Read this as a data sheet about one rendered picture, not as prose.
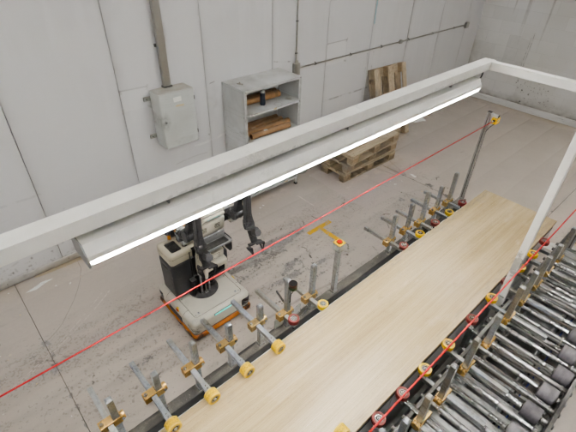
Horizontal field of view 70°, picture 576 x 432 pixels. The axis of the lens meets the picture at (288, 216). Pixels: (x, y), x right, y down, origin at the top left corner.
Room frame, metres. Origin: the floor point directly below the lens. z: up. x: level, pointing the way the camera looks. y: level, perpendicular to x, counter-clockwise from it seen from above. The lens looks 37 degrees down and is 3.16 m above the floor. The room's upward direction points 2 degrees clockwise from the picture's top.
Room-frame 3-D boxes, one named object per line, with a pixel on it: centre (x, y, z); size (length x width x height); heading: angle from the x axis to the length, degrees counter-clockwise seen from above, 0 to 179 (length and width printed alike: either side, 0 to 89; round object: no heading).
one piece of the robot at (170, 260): (2.78, 0.85, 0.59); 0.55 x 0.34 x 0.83; 133
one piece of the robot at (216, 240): (2.50, 0.59, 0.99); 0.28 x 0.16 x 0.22; 133
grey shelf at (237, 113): (4.92, 0.36, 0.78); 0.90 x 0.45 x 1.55; 133
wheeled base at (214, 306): (2.71, 0.78, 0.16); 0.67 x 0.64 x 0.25; 43
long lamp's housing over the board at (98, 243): (1.74, -0.25, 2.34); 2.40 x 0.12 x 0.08; 133
